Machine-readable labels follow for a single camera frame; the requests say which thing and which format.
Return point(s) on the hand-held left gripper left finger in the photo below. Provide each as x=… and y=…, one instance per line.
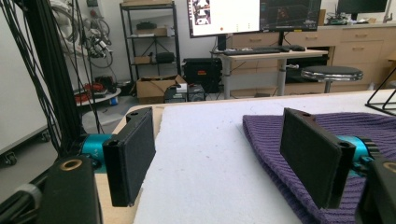
x=129, y=155

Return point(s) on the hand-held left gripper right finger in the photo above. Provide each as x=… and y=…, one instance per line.
x=313, y=155

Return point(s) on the purple knitted cloth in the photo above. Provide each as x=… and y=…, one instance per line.
x=367, y=127

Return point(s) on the round white cart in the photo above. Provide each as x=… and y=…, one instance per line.
x=96, y=93

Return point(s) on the open cardboard box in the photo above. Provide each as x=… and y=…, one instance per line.
x=155, y=88

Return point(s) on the white foam mat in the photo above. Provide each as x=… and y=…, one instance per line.
x=211, y=161

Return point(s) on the round black stool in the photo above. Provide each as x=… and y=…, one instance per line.
x=331, y=73

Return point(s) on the small grey box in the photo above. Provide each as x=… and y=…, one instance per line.
x=196, y=92

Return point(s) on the white standing desk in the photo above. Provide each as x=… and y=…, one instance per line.
x=274, y=57

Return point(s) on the black computer mouse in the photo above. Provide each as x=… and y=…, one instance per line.
x=298, y=48

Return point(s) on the wooden drawer cabinet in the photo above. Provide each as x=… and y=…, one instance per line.
x=351, y=53

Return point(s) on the black equipment case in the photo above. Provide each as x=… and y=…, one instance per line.
x=202, y=73

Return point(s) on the black metal stand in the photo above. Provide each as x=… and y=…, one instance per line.
x=54, y=71

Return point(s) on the black metal shelf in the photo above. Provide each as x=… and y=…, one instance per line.
x=151, y=37

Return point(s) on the black keyboard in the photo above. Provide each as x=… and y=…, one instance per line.
x=251, y=51

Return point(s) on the white board on wheels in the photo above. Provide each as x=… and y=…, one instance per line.
x=18, y=81

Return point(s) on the dark computer monitor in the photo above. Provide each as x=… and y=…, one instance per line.
x=289, y=14

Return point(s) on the large computer monitor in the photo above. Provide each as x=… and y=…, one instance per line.
x=225, y=15

